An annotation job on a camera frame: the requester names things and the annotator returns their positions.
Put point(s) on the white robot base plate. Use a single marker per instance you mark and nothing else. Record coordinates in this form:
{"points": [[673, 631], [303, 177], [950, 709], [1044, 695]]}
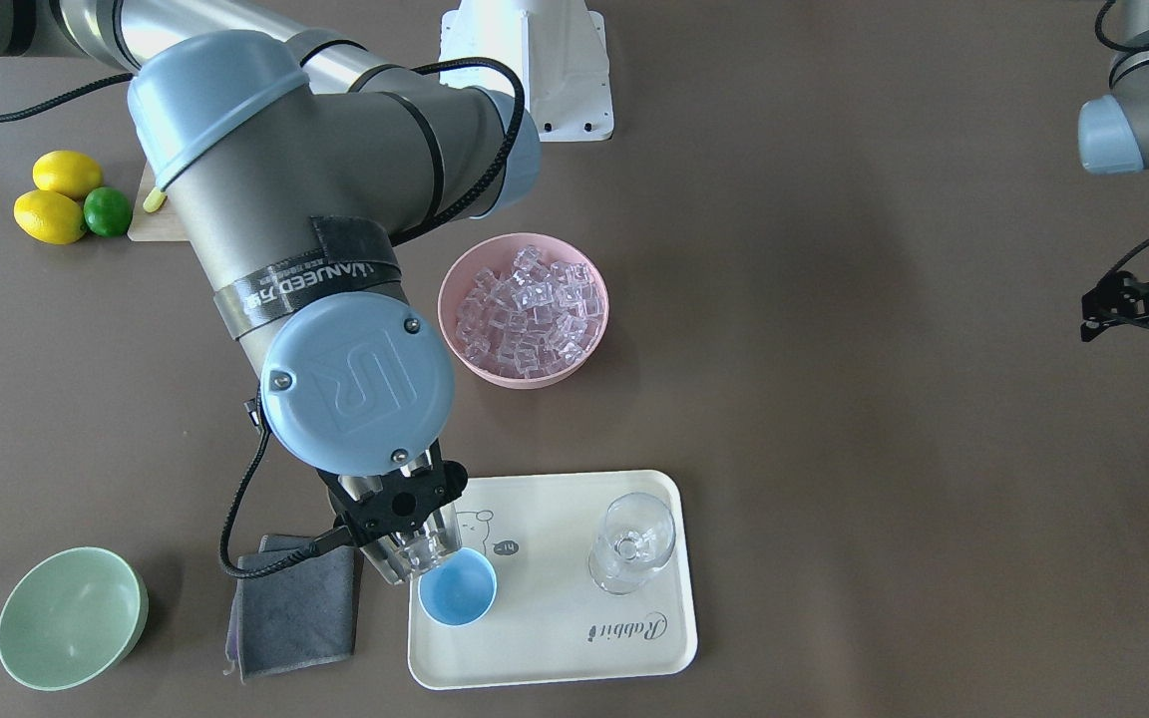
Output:
{"points": [[559, 51]]}

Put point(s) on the green bowl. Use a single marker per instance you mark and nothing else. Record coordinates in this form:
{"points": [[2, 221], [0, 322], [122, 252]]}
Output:
{"points": [[71, 618]]}

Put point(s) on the cream rabbit tray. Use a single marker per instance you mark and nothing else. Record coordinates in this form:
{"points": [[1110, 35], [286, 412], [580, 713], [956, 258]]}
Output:
{"points": [[549, 622]]}

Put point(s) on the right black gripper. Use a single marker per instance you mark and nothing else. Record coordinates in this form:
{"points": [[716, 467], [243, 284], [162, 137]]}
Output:
{"points": [[432, 547]]}

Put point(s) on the yellow lemon lower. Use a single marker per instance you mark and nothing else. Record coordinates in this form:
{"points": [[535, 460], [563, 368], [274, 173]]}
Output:
{"points": [[50, 217]]}

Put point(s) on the bamboo cutting board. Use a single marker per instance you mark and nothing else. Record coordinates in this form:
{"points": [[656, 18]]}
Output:
{"points": [[164, 226]]}

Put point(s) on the pink bowl with ice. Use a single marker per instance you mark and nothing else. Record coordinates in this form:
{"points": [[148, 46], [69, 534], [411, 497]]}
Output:
{"points": [[523, 310]]}

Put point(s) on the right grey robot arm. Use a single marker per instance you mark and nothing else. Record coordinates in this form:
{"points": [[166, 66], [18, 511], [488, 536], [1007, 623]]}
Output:
{"points": [[298, 162]]}

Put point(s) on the clear wine glass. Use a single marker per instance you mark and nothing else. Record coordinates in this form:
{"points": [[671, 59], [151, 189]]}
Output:
{"points": [[635, 540]]}

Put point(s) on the grey folded cloth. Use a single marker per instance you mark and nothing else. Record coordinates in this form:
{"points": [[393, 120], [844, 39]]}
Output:
{"points": [[296, 618]]}

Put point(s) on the yellow plastic knife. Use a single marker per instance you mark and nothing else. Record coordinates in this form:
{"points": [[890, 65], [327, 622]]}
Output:
{"points": [[154, 201]]}

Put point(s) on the green lime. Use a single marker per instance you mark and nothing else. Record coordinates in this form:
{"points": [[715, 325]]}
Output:
{"points": [[107, 212]]}

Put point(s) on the light blue cup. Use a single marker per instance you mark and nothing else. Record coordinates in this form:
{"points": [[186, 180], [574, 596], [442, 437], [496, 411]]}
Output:
{"points": [[461, 591]]}

